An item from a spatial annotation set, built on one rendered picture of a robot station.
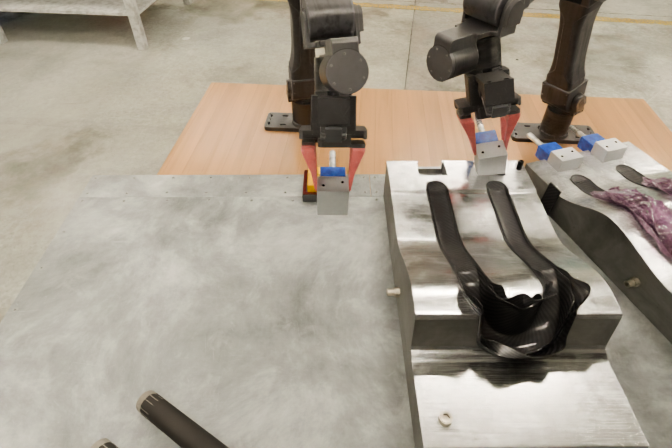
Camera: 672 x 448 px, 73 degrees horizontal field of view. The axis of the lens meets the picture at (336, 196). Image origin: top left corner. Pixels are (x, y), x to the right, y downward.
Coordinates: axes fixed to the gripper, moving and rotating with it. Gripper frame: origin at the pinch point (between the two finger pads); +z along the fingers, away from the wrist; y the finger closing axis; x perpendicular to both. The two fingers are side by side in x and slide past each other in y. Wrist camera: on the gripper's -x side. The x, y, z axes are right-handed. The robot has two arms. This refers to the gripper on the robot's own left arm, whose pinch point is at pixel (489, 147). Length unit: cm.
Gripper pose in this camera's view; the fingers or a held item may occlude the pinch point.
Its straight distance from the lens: 86.8
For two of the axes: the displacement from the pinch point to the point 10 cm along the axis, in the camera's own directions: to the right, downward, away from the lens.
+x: 0.8, -4.3, 9.0
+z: 2.0, 8.9, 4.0
